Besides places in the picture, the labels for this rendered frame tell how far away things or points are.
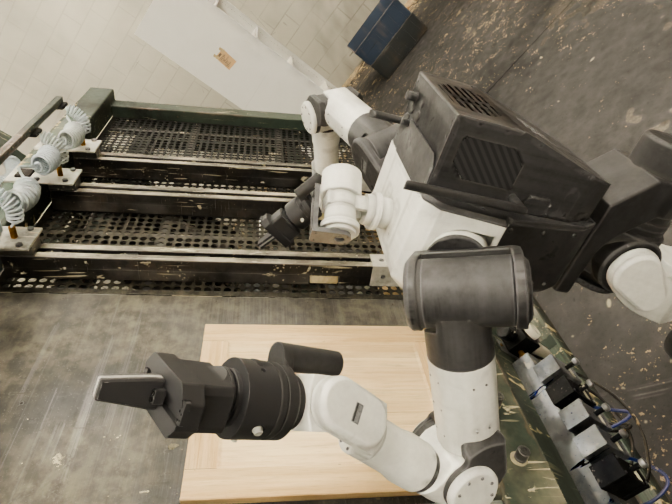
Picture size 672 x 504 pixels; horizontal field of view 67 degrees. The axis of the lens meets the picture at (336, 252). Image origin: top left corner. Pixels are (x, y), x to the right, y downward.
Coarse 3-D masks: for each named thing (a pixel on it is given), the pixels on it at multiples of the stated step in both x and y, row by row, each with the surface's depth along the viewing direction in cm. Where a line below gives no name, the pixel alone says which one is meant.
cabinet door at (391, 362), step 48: (240, 336) 119; (288, 336) 121; (336, 336) 123; (384, 336) 125; (384, 384) 113; (192, 480) 89; (240, 480) 90; (288, 480) 91; (336, 480) 92; (384, 480) 93
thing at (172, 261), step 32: (0, 192) 119; (0, 256) 125; (32, 256) 126; (64, 256) 128; (96, 256) 129; (128, 256) 131; (160, 256) 132; (192, 256) 136; (224, 256) 137; (256, 256) 138; (288, 256) 140; (320, 256) 141; (352, 256) 143; (384, 256) 144
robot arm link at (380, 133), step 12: (360, 120) 102; (372, 120) 101; (384, 120) 102; (348, 132) 104; (360, 132) 101; (372, 132) 99; (384, 132) 97; (396, 132) 97; (384, 144) 96; (384, 156) 95
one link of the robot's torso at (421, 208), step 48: (432, 96) 73; (480, 96) 77; (432, 144) 70; (480, 144) 66; (528, 144) 67; (384, 192) 86; (432, 192) 65; (480, 192) 71; (528, 192) 72; (576, 192) 72; (384, 240) 82; (432, 240) 71; (480, 240) 69; (528, 240) 74; (576, 240) 77
